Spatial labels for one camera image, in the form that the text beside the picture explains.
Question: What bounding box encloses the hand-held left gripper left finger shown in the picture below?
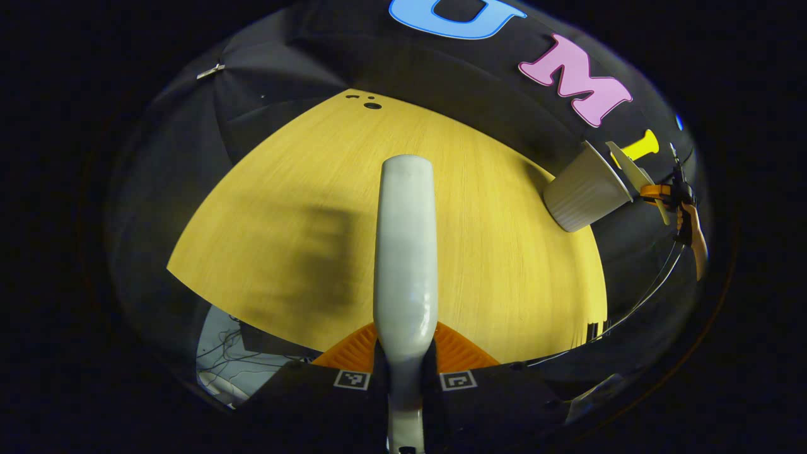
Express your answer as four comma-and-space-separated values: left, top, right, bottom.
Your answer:
236, 322, 389, 452

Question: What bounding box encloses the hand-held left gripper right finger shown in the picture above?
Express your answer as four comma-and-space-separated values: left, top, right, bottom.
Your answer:
421, 320, 568, 452

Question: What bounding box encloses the white plastic dustpan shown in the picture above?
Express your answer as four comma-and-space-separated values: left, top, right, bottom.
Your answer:
606, 140, 673, 226

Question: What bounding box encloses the white ribbed garbage bin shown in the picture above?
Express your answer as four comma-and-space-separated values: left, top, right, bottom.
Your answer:
543, 140, 633, 233

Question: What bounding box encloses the light wooden desktop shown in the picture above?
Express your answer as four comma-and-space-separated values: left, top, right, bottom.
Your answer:
166, 88, 609, 366

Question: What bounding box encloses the black backdrop cloth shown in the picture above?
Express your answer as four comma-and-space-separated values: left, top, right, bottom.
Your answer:
107, 0, 700, 404

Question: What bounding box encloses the tangle of thin cables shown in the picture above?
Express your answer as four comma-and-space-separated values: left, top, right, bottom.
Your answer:
197, 328, 303, 385

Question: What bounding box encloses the thin gripper cable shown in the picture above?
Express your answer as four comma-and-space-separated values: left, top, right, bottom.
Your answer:
526, 243, 688, 368

